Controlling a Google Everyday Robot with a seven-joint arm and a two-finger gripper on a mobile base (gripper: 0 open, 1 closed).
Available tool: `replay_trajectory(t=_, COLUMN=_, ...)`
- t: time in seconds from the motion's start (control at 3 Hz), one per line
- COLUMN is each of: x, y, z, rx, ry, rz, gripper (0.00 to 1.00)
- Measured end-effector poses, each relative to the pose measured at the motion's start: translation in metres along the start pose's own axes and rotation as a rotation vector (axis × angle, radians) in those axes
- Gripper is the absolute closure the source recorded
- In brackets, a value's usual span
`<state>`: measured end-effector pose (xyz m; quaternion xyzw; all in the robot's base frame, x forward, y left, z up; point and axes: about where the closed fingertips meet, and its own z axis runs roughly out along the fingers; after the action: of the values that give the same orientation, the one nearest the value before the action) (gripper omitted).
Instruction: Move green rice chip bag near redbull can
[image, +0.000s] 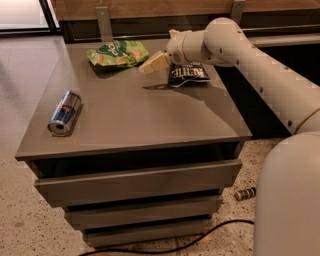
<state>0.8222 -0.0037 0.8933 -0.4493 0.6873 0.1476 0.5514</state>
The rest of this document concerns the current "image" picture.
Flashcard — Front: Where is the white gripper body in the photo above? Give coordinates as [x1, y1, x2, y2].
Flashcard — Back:
[166, 32, 184, 65]

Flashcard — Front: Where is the green rice chip bag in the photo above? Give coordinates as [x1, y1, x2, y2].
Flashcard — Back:
[86, 40, 149, 69]

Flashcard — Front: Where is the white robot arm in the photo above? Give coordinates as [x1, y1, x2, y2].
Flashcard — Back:
[140, 17, 320, 256]

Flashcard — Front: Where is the dark blue chip bag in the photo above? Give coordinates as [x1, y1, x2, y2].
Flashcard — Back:
[167, 62, 210, 88]

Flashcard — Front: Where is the redbull can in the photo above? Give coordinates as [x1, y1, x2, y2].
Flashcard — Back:
[47, 90, 81, 136]

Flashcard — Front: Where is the wooden counter shelf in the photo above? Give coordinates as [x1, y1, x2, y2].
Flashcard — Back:
[50, 0, 320, 43]

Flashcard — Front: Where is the grey drawer cabinet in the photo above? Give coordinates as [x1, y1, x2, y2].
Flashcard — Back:
[16, 44, 250, 235]

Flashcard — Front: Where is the top grey drawer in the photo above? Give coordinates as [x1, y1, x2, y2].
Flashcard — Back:
[35, 159, 242, 207]

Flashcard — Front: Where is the grey drawer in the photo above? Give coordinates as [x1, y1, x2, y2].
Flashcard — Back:
[83, 218, 212, 248]
[35, 159, 242, 207]
[65, 195, 222, 230]

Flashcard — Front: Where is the middle grey drawer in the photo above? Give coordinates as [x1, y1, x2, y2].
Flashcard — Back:
[65, 195, 222, 230]

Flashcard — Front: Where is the white power strip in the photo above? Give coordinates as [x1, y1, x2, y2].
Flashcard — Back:
[235, 187, 256, 201]

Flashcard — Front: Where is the bottom grey drawer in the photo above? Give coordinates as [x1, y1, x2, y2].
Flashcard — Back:
[83, 218, 212, 248]

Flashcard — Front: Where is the right metal bracket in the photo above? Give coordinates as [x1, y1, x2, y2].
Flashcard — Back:
[230, 0, 245, 24]

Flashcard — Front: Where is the metal bracket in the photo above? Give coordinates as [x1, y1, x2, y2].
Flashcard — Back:
[96, 6, 113, 42]
[230, 0, 245, 24]

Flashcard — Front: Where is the left metal bracket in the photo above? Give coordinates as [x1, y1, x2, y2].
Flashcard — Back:
[96, 6, 113, 42]

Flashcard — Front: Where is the black floor cable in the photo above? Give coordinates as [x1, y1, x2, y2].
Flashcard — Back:
[78, 219, 256, 256]

